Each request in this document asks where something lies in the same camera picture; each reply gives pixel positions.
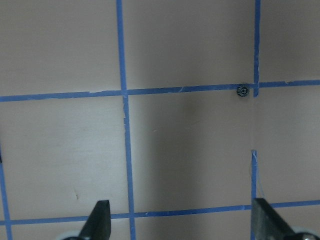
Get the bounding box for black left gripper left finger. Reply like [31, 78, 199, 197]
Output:
[78, 200, 111, 240]

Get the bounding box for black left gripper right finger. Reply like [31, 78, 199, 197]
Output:
[251, 198, 296, 240]

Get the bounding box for small black bearing gear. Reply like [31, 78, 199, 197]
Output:
[236, 84, 250, 98]

